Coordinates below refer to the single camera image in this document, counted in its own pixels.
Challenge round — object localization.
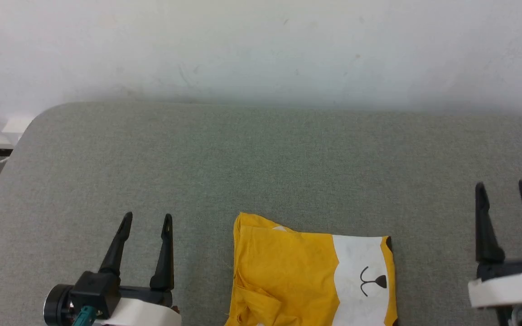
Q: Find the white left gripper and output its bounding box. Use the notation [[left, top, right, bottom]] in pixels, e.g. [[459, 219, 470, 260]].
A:
[[99, 211, 183, 326]]

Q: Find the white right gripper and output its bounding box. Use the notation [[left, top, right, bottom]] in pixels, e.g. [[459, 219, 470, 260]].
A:
[[468, 179, 522, 310]]

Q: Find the yellow shirt with white face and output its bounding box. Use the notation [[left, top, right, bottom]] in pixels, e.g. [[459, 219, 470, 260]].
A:
[[225, 212, 398, 326]]

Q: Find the grey fabric sofa cushion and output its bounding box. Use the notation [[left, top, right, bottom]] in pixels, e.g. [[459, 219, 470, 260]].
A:
[[0, 101, 522, 326]]

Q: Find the left arm teal plug cable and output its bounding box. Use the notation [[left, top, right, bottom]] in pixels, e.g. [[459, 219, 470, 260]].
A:
[[72, 306, 99, 326]]

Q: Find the white wall box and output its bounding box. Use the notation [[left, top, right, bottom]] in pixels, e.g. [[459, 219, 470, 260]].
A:
[[2, 115, 35, 134]]

